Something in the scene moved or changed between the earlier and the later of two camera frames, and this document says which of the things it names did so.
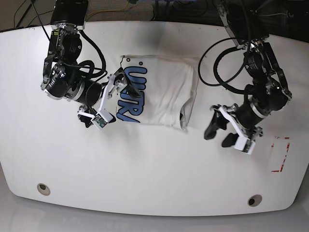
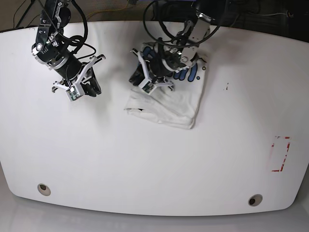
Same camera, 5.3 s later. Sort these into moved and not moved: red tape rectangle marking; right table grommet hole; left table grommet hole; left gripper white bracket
Moved: left gripper white bracket
Not moved: left table grommet hole; right table grommet hole; red tape rectangle marking
